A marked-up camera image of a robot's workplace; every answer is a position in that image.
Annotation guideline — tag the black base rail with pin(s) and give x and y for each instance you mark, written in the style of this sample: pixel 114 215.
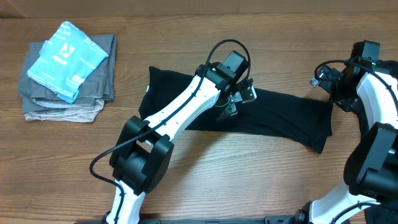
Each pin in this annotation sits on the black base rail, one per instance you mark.
pixel 284 219

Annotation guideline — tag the black t-shirt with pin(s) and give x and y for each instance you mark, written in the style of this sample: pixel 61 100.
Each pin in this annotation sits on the black t-shirt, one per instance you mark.
pixel 304 120

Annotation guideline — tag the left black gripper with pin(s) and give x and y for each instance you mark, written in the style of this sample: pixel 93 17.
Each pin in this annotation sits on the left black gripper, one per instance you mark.
pixel 230 108

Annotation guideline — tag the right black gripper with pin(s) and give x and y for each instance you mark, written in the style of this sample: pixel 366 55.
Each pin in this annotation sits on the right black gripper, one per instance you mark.
pixel 329 73

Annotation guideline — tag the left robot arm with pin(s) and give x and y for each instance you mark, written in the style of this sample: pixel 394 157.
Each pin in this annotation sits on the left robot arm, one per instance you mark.
pixel 144 148

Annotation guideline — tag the grey folded garment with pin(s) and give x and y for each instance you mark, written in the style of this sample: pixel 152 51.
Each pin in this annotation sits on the grey folded garment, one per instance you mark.
pixel 93 92

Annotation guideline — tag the black clothes pile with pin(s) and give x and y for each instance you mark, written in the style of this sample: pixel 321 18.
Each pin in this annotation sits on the black clothes pile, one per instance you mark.
pixel 373 215

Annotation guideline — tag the beige folded garment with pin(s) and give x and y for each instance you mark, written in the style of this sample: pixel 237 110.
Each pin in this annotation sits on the beige folded garment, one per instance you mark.
pixel 77 115

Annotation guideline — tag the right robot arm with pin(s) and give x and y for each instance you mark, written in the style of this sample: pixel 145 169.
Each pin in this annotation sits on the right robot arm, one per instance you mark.
pixel 366 86

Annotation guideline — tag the light blue folded garment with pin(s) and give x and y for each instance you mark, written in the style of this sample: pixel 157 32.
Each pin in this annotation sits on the light blue folded garment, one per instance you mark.
pixel 65 61

